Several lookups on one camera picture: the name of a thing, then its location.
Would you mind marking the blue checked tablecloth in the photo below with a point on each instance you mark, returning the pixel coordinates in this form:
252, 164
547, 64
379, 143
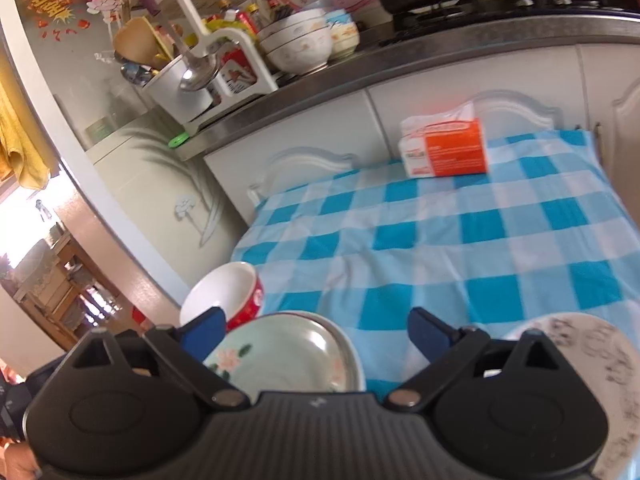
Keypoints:
450, 260

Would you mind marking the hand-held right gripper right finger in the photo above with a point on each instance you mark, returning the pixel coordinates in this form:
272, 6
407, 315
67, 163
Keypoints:
430, 335

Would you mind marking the pale green floral plate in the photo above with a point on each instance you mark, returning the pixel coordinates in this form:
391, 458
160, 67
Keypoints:
285, 355

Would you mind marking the metal spoon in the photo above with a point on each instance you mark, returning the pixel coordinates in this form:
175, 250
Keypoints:
132, 72

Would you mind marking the nested white floral bowl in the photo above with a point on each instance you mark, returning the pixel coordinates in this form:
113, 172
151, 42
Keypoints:
295, 27

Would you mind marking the large white floral bowl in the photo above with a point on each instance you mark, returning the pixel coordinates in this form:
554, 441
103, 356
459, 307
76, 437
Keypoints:
300, 55

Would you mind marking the yellow oil bottle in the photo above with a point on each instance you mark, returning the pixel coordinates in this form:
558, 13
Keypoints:
220, 22

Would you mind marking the dark sauce bottle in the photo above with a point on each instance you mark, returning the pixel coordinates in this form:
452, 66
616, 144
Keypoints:
271, 2

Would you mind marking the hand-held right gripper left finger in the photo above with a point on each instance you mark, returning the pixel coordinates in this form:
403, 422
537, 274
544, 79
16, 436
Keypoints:
202, 335

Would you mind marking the white utensil holder cup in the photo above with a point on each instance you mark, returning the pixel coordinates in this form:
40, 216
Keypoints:
170, 92

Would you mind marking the red printed packet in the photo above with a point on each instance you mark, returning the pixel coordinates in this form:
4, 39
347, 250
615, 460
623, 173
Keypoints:
237, 75

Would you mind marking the grey kitchen counter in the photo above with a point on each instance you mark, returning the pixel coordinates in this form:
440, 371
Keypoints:
450, 42

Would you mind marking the white cabinet door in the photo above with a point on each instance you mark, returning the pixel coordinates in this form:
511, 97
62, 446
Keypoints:
620, 85
500, 75
280, 135

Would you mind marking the orange and white tissue packet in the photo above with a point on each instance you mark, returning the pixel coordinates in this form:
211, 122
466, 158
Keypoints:
450, 152

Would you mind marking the red band bowl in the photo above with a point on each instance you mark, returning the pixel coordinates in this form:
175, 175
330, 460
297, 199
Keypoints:
220, 285

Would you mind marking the white utensil rack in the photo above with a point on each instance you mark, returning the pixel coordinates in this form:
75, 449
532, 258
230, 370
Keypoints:
260, 82

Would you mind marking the small green object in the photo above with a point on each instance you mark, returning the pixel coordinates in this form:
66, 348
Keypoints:
177, 139

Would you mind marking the white bowl cartoon print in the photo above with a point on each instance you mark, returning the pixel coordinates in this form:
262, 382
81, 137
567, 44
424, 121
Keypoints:
600, 355

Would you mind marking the large white plate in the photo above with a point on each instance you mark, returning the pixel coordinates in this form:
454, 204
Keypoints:
357, 370

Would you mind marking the wooden dining chair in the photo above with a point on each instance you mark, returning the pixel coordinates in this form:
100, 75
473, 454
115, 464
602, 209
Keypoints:
45, 285

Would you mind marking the yellow towel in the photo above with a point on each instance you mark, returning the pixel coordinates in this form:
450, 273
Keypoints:
20, 150

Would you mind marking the wooden spatula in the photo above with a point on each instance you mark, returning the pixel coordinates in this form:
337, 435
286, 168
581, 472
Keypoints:
135, 37

